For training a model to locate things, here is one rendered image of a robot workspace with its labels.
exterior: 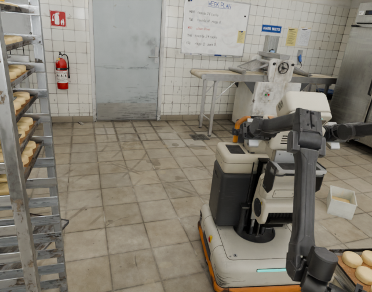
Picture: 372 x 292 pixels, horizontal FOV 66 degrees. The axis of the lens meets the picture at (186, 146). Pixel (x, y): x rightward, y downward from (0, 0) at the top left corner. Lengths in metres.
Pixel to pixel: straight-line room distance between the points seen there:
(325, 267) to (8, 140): 0.79
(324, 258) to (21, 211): 0.75
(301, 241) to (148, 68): 4.17
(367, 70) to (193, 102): 2.64
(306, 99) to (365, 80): 3.49
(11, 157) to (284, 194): 1.30
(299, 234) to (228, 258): 0.94
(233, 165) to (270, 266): 0.61
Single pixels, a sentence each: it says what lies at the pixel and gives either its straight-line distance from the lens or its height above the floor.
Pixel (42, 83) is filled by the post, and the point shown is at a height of 1.27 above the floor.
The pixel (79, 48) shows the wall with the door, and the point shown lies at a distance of 4.62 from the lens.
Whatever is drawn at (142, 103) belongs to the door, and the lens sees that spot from 4.87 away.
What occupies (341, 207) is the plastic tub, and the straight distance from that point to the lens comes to 3.03.
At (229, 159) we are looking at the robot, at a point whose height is 0.79.
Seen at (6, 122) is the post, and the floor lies 1.27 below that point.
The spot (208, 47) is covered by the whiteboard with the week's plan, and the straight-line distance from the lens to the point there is 5.00.
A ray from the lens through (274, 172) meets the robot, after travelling 1.44.
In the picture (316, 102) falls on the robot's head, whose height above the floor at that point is 1.22.
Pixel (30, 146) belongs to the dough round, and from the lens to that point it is 1.16.
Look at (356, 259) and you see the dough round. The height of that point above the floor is 0.92.
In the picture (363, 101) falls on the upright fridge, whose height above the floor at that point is 0.74.
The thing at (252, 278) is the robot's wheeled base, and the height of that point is 0.19.
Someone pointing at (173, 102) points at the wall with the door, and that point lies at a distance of 4.96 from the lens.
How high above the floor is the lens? 1.48
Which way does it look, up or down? 22 degrees down
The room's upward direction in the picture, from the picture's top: 5 degrees clockwise
